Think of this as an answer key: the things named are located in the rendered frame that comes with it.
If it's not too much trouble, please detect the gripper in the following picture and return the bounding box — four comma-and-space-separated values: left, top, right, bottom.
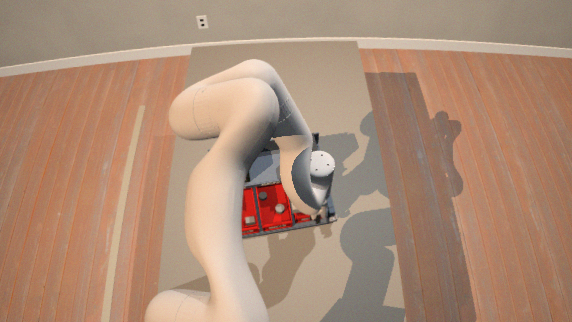
310, 200, 327, 224

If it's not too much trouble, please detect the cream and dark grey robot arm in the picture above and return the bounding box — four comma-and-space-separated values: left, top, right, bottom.
144, 59, 335, 322

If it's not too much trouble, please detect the red open-front bin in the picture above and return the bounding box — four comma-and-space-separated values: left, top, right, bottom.
294, 213, 312, 223
256, 183, 292, 231
242, 188, 260, 235

